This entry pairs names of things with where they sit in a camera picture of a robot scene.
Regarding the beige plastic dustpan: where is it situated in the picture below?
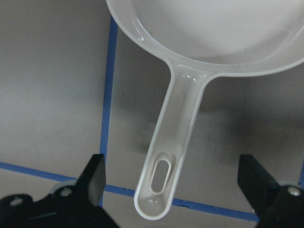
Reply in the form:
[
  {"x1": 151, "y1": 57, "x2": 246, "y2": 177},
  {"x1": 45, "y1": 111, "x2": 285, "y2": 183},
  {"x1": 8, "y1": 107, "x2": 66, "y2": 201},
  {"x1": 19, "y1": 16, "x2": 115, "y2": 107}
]
[{"x1": 107, "y1": 0, "x2": 304, "y2": 220}]

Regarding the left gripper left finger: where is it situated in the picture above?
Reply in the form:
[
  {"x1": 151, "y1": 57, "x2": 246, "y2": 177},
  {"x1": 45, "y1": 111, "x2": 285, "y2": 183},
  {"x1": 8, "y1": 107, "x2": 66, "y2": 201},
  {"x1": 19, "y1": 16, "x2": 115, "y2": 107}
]
[{"x1": 0, "y1": 154, "x2": 118, "y2": 228}]

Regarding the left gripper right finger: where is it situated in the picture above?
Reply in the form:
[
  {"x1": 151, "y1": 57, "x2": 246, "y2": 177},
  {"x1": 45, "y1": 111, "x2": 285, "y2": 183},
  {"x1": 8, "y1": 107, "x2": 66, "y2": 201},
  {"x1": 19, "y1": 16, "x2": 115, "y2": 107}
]
[{"x1": 237, "y1": 154, "x2": 304, "y2": 228}]

